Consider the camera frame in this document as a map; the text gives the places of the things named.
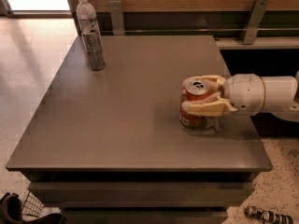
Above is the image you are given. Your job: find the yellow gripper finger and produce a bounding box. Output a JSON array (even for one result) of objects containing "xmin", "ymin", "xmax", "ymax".
[
  {"xmin": 182, "ymin": 75, "xmax": 225, "ymax": 92},
  {"xmin": 181, "ymin": 91, "xmax": 237, "ymax": 117}
]

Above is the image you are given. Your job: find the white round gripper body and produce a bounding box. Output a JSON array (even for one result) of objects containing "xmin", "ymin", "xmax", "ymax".
[{"xmin": 223, "ymin": 74, "xmax": 265, "ymax": 116}]

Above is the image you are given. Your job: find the red coke can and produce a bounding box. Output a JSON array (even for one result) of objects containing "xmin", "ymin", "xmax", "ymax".
[{"xmin": 178, "ymin": 77, "xmax": 212, "ymax": 129}]

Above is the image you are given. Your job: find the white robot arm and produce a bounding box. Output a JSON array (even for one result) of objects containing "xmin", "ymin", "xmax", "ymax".
[{"xmin": 180, "ymin": 74, "xmax": 298, "ymax": 127}]

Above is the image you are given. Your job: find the silver redbull can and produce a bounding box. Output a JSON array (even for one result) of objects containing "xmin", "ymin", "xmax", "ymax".
[{"xmin": 82, "ymin": 30, "xmax": 106, "ymax": 71}]

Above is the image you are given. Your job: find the grey drawer cabinet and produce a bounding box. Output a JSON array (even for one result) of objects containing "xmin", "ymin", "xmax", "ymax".
[{"xmin": 7, "ymin": 35, "xmax": 272, "ymax": 224}]

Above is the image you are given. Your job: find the black striped cylinder on floor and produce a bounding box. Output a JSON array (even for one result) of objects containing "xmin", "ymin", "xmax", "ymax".
[{"xmin": 245, "ymin": 206, "xmax": 295, "ymax": 224}]

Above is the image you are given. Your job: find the clear plastic water bottle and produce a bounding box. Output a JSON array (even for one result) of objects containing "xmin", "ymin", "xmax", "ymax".
[{"xmin": 77, "ymin": 0, "xmax": 100, "ymax": 34}]

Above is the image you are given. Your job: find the horizontal metal rail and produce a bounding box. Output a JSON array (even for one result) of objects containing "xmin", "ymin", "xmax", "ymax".
[{"xmin": 101, "ymin": 28, "xmax": 299, "ymax": 37}]

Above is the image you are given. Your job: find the right metal wall bracket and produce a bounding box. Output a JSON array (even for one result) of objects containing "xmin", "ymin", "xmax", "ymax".
[{"xmin": 239, "ymin": 0, "xmax": 270, "ymax": 45}]

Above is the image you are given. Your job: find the metal wall bracket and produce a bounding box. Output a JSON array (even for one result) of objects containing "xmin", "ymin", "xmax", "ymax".
[
  {"xmin": 109, "ymin": 0, "xmax": 125, "ymax": 35},
  {"xmin": 239, "ymin": 0, "xmax": 270, "ymax": 45}
]

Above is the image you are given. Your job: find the left metal wall bracket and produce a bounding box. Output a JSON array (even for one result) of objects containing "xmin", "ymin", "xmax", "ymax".
[{"xmin": 109, "ymin": 0, "xmax": 125, "ymax": 35}]

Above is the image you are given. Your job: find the wire mesh basket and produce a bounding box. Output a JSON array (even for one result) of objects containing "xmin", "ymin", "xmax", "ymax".
[{"xmin": 21, "ymin": 190, "xmax": 44, "ymax": 217}]

